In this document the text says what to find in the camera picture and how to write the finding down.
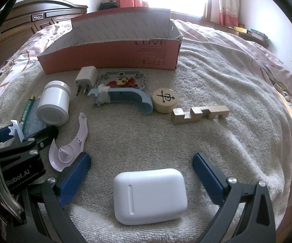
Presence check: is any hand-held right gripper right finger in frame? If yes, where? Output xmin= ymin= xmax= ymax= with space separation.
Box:
xmin=192 ymin=152 xmax=279 ymax=243

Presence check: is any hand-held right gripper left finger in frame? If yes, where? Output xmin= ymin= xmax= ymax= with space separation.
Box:
xmin=22 ymin=152 xmax=91 ymax=243

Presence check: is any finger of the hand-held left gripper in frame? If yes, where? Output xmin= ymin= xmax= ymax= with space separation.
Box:
xmin=0 ymin=120 xmax=25 ymax=146
xmin=0 ymin=126 xmax=59 ymax=157

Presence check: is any blue correction tape dispenser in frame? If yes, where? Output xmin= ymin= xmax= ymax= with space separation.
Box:
xmin=23 ymin=99 xmax=48 ymax=142

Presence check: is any white plastic jar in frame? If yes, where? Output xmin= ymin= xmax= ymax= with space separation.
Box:
xmin=36 ymin=80 xmax=71 ymax=126

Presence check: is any lilac plastic shell piece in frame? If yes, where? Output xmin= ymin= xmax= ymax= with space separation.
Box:
xmin=48 ymin=113 xmax=88 ymax=173

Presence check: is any white earbuds case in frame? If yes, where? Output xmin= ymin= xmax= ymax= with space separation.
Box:
xmin=113 ymin=168 xmax=188 ymax=225

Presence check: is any notched wooden block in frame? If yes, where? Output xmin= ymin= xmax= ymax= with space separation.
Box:
xmin=171 ymin=106 xmax=230 ymax=125

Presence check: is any white charger plug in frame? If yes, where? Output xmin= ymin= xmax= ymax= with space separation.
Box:
xmin=74 ymin=66 xmax=97 ymax=97

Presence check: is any red toy piece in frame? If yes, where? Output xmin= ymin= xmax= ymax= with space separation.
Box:
xmin=107 ymin=78 xmax=136 ymax=88

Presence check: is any pink cardboard box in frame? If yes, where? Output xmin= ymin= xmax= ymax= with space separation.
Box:
xmin=38 ymin=7 xmax=182 ymax=74

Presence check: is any white towel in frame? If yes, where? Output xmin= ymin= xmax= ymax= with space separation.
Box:
xmin=0 ymin=34 xmax=292 ymax=243

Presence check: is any dark wooden headboard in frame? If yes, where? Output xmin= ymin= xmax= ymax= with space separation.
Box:
xmin=0 ymin=0 xmax=89 ymax=84

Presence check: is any pink printed bedsheet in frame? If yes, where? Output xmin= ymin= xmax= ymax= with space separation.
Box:
xmin=0 ymin=18 xmax=292 ymax=208

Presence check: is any dark bag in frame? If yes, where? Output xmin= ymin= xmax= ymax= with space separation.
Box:
xmin=99 ymin=2 xmax=118 ymax=11

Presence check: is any teal book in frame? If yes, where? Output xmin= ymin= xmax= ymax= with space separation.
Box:
xmin=250 ymin=29 xmax=268 ymax=39

